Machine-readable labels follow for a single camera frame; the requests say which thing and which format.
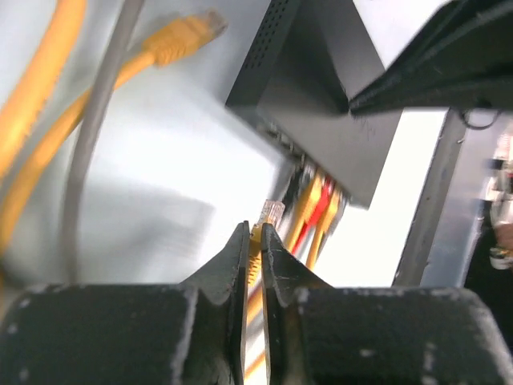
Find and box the red ethernet cable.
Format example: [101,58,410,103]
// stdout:
[290,178,336,257]

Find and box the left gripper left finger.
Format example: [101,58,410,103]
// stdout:
[1,222,249,384]

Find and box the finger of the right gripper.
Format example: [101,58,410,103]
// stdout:
[349,1,512,116]

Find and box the loose yellow ethernet plug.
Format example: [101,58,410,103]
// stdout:
[1,9,228,252]

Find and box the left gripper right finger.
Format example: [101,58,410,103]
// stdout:
[261,225,512,384]

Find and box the black network switch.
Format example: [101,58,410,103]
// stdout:
[227,1,400,207]

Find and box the grey ethernet cable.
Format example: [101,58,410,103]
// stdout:
[62,0,145,284]

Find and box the black ethernet cable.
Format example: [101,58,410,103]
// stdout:
[280,166,305,209]

